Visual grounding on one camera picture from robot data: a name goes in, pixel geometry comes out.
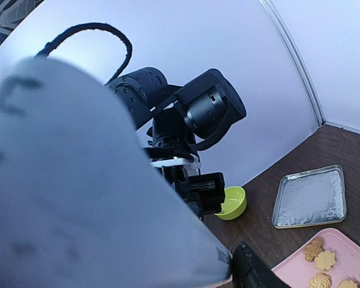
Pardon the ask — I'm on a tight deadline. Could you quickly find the silver metal tin lid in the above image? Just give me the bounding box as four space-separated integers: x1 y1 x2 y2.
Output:
272 164 347 229

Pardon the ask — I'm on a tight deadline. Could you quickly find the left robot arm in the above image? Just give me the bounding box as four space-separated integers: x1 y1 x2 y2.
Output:
38 22 247 218

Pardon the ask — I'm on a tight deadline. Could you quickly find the aluminium corner post left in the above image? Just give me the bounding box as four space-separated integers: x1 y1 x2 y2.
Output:
260 0 326 127

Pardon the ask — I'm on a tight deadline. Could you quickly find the green bowl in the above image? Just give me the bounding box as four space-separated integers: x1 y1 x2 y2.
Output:
215 186 247 221

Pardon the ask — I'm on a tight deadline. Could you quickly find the swirl butter cookie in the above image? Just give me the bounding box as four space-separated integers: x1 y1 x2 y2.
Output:
308 273 332 288

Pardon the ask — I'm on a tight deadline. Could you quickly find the pink tray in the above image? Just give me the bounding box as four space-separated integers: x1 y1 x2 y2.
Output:
272 228 360 287

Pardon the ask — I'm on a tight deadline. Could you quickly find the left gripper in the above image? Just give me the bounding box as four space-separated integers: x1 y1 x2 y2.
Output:
161 166 225 215

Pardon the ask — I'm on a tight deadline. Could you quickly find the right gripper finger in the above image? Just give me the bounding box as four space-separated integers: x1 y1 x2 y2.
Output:
231 241 285 288

